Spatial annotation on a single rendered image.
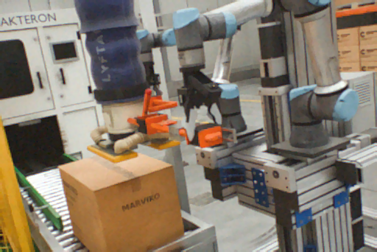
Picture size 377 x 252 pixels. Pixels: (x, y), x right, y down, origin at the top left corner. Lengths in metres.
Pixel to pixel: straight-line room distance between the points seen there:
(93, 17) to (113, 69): 0.20
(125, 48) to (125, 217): 0.77
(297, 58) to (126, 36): 0.74
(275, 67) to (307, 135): 0.37
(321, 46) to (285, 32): 0.43
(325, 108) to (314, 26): 0.30
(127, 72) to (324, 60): 0.72
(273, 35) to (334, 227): 0.98
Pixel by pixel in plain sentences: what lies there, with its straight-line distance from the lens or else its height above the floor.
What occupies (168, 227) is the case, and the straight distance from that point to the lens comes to 2.04.
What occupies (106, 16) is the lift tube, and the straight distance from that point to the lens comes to 1.60.
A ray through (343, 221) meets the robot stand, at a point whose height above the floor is 0.53.
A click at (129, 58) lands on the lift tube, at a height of 1.48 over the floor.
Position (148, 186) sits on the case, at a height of 0.89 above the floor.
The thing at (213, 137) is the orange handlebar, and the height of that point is 1.24.
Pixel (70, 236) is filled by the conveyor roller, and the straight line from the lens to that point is 2.51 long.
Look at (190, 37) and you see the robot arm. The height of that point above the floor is 1.52.
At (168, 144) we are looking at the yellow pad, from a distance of 1.63.
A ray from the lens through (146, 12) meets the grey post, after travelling 4.97.
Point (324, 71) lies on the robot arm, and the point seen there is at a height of 1.33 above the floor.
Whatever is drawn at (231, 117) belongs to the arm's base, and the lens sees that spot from 2.02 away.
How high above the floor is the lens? 1.51
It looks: 12 degrees down
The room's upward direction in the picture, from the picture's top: 9 degrees counter-clockwise
